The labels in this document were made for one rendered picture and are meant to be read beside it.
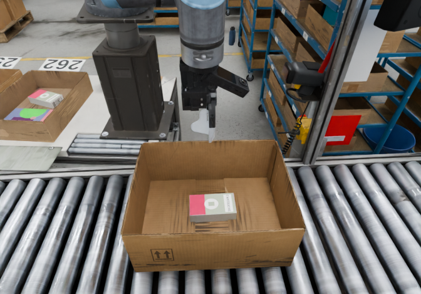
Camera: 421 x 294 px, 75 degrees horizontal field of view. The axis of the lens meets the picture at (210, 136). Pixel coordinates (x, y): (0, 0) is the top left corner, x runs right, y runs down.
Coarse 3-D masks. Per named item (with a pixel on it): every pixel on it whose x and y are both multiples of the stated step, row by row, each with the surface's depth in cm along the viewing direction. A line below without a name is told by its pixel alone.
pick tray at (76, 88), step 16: (16, 80) 120; (32, 80) 129; (48, 80) 131; (64, 80) 130; (80, 80) 120; (0, 96) 112; (16, 96) 120; (64, 96) 127; (80, 96) 121; (0, 112) 112; (64, 112) 109; (0, 128) 101; (16, 128) 100; (32, 128) 100; (48, 128) 100; (64, 128) 110
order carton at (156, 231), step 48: (144, 144) 78; (192, 144) 79; (240, 144) 80; (144, 192) 79; (192, 192) 84; (240, 192) 85; (288, 192) 69; (144, 240) 58; (192, 240) 58; (240, 240) 59; (288, 240) 60
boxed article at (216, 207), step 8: (192, 200) 79; (200, 200) 79; (208, 200) 79; (216, 200) 79; (224, 200) 79; (232, 200) 79; (192, 208) 77; (200, 208) 77; (208, 208) 77; (216, 208) 77; (224, 208) 77; (232, 208) 77; (192, 216) 75; (200, 216) 75; (208, 216) 76; (216, 216) 76; (224, 216) 76; (232, 216) 76
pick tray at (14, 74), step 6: (0, 72) 130; (6, 72) 130; (12, 72) 129; (18, 72) 127; (0, 78) 132; (6, 78) 132; (12, 78) 123; (0, 84) 134; (6, 84) 120; (0, 90) 117
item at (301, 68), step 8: (288, 64) 79; (296, 64) 78; (304, 64) 79; (312, 64) 79; (288, 72) 77; (296, 72) 77; (304, 72) 77; (312, 72) 77; (288, 80) 78; (296, 80) 78; (304, 80) 78; (312, 80) 78; (320, 80) 78; (296, 88) 83; (304, 88) 82; (312, 88) 82; (304, 96) 83
